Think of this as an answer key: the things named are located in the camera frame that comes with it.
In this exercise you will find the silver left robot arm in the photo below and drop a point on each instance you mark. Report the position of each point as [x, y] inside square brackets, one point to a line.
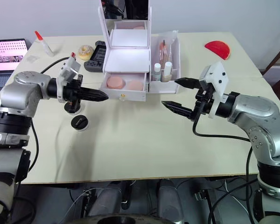
[21, 89]

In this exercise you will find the dark round rimmed base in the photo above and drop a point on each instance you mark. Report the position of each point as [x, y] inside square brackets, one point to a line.
[121, 220]

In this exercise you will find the open laptop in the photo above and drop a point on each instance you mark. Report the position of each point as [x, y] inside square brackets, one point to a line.
[7, 53]

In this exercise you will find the brush set in clear pouch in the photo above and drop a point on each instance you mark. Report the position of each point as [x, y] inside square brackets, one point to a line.
[166, 46]

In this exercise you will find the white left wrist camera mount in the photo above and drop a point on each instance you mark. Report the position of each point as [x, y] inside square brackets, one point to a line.
[68, 67]

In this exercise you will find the white makeup organizer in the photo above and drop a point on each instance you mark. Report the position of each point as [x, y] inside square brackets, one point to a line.
[126, 58]

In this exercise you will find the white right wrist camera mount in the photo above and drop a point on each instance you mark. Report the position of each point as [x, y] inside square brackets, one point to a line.
[217, 74]

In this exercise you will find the thick pink makeup sponge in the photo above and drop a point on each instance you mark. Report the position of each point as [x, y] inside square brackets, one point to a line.
[116, 81]

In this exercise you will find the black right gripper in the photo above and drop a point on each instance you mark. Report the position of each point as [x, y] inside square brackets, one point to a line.
[203, 102]

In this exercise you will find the dark rounded shape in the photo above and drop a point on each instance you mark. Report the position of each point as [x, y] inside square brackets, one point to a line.
[107, 200]
[170, 200]

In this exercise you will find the red watermelon slice toy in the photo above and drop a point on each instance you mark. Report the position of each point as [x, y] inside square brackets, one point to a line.
[219, 49]

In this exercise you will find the organizer mirror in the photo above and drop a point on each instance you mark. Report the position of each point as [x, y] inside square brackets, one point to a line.
[126, 9]

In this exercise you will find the black game controller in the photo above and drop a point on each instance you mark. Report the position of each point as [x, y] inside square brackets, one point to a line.
[95, 61]

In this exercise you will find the glue bottle with red cap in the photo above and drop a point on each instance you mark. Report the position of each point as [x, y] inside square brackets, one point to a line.
[45, 45]

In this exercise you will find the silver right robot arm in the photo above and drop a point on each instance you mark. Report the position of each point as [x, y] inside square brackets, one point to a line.
[259, 112]

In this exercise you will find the small red-tipped item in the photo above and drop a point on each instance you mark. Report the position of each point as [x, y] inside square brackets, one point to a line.
[72, 54]

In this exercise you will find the white organizer drawer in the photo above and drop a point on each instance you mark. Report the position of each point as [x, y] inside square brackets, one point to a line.
[123, 94]

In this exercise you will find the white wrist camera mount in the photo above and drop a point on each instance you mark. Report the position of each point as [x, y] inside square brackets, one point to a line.
[217, 74]
[68, 67]

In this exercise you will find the metal table bracket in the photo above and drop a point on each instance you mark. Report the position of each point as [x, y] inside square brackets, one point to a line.
[201, 195]

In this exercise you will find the toy donut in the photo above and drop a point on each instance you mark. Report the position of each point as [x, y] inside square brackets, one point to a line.
[86, 51]

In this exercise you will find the small green bottle white cap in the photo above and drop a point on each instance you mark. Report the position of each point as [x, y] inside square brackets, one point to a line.
[157, 72]

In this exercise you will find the brown wooden chair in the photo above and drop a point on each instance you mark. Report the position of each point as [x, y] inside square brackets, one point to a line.
[277, 60]

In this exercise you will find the black round compact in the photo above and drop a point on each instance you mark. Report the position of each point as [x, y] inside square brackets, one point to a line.
[67, 108]
[79, 122]

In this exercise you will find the beige bottle white cap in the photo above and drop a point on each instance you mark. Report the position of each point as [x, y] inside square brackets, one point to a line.
[167, 71]

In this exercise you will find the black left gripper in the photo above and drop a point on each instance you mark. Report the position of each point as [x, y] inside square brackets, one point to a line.
[72, 93]

